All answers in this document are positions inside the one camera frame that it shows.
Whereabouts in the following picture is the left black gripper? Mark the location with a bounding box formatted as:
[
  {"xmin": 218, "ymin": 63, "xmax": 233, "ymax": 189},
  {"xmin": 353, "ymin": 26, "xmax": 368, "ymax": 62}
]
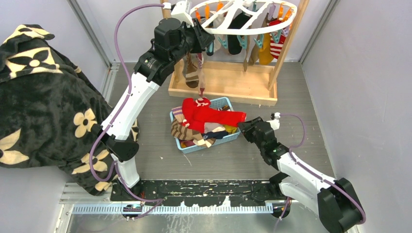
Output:
[{"xmin": 171, "ymin": 18, "xmax": 215, "ymax": 65}]

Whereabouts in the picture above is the white oval clip hanger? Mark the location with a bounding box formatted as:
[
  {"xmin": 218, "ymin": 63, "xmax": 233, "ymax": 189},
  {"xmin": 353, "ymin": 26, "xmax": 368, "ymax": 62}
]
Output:
[{"xmin": 190, "ymin": 0, "xmax": 298, "ymax": 35}]

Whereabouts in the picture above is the beige maroon-toe sock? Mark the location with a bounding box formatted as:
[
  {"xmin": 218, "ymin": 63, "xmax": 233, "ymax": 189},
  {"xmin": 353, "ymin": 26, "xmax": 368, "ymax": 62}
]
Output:
[{"xmin": 197, "ymin": 53, "xmax": 206, "ymax": 97}]

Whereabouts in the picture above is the brown beige striped sock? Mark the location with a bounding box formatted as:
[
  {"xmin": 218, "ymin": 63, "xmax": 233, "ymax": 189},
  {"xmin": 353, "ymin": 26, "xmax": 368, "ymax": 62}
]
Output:
[{"xmin": 171, "ymin": 119, "xmax": 216, "ymax": 148}]

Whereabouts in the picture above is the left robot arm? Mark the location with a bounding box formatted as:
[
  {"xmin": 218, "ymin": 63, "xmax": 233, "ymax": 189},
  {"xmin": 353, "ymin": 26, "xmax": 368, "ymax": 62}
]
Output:
[{"xmin": 92, "ymin": 18, "xmax": 215, "ymax": 200}]

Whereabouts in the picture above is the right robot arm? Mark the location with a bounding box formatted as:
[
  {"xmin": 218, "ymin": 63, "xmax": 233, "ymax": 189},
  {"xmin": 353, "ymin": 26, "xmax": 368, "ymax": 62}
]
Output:
[{"xmin": 238, "ymin": 114, "xmax": 366, "ymax": 233}]

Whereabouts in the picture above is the wooden hanger stand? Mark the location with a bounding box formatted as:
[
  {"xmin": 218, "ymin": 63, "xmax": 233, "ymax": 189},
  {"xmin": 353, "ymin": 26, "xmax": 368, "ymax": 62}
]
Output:
[{"xmin": 163, "ymin": 0, "xmax": 308, "ymax": 106}]

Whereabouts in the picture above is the brown striped hanging sock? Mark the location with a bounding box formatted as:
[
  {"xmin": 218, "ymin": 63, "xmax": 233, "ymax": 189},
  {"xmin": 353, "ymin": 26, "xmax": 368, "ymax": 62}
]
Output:
[{"xmin": 183, "ymin": 53, "xmax": 199, "ymax": 88}]

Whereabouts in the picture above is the grey sock in basket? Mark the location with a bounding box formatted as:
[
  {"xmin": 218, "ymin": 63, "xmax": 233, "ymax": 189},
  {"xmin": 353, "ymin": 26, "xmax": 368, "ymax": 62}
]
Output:
[{"xmin": 204, "ymin": 122, "xmax": 226, "ymax": 133}]

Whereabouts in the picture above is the black hanging sock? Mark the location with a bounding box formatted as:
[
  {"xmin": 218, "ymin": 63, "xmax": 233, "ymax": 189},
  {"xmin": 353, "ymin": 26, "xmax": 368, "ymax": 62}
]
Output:
[{"xmin": 227, "ymin": 13, "xmax": 252, "ymax": 56}]

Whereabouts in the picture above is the red white patterned sock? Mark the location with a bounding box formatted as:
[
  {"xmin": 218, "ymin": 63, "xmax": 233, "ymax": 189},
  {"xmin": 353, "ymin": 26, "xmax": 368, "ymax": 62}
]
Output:
[{"xmin": 182, "ymin": 97, "xmax": 211, "ymax": 133}]

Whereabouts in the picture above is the purple striped beige sock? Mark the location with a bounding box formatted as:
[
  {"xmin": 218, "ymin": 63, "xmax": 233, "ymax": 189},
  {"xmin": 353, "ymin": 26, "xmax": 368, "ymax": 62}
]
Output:
[{"xmin": 172, "ymin": 106, "xmax": 185, "ymax": 122}]

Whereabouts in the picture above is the mustard yellow hanging sock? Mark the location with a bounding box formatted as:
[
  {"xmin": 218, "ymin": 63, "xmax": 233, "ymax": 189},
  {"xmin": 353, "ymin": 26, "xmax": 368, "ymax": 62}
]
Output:
[{"xmin": 259, "ymin": 33, "xmax": 273, "ymax": 65}]

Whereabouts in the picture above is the red white striped sock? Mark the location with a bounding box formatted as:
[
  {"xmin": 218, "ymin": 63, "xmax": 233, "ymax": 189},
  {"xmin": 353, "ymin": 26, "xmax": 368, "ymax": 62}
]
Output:
[{"xmin": 270, "ymin": 26, "xmax": 289, "ymax": 59}]

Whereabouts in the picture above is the black floral blanket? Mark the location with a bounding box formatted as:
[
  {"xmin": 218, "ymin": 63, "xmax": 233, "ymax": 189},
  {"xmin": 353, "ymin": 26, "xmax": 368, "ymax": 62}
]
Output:
[{"xmin": 0, "ymin": 24, "xmax": 120, "ymax": 196}]

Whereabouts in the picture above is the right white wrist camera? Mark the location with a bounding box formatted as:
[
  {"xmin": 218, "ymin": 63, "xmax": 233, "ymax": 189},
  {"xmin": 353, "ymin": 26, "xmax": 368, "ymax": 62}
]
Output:
[{"xmin": 267, "ymin": 112, "xmax": 280, "ymax": 131}]

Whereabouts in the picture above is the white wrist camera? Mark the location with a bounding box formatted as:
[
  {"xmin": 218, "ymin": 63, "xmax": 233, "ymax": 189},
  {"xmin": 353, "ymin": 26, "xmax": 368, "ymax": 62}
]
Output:
[
  {"xmin": 267, "ymin": 112, "xmax": 280, "ymax": 131},
  {"xmin": 171, "ymin": 0, "xmax": 194, "ymax": 27}
]

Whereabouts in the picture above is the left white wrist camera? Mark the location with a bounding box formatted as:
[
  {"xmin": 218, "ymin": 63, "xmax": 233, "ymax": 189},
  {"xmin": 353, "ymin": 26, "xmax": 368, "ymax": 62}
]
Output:
[{"xmin": 171, "ymin": 0, "xmax": 194, "ymax": 27}]

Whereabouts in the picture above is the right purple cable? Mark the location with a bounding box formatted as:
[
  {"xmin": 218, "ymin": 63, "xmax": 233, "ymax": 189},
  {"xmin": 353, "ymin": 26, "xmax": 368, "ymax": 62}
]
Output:
[{"xmin": 274, "ymin": 113, "xmax": 368, "ymax": 226}]

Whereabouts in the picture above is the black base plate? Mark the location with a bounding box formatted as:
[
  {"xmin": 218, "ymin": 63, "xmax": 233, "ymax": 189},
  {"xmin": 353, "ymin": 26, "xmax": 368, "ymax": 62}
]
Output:
[{"xmin": 131, "ymin": 180, "xmax": 286, "ymax": 207}]

